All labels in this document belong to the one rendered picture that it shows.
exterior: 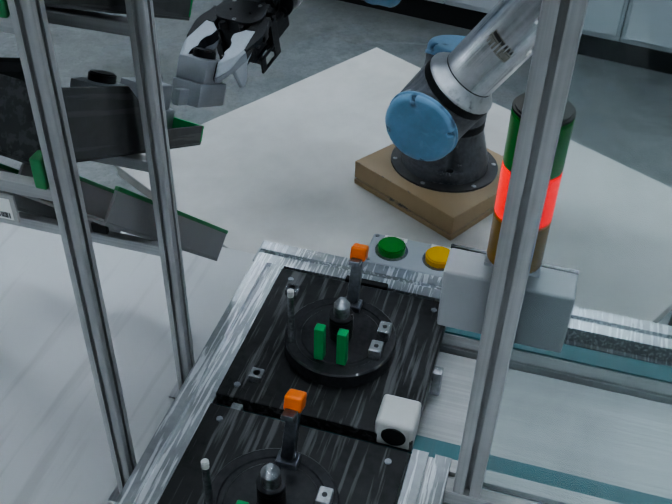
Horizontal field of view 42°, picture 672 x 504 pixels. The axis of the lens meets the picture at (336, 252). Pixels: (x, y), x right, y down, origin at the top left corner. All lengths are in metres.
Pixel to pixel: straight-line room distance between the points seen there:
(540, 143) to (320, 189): 0.90
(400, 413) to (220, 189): 0.68
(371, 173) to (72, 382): 0.62
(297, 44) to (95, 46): 0.88
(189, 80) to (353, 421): 0.47
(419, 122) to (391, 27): 2.87
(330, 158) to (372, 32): 2.50
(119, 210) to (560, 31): 0.53
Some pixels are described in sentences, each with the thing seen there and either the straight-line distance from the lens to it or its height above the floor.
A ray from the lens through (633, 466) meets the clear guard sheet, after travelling 0.93.
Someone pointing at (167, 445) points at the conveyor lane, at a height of 0.95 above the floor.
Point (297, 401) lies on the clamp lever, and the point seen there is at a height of 1.07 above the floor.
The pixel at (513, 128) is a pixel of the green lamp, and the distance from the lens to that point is 0.71.
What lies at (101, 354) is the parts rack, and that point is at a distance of 0.92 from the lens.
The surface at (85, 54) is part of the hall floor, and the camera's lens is 3.99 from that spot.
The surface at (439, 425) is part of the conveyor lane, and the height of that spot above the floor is 0.92.
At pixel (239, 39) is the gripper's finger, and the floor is 1.25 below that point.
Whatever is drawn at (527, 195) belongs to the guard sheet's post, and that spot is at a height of 1.35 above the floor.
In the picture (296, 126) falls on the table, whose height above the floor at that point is 0.86.
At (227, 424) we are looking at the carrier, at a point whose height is 0.97.
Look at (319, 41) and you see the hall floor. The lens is 4.01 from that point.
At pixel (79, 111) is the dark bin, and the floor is 1.33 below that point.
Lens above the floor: 1.76
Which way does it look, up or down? 40 degrees down
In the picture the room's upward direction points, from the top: 2 degrees clockwise
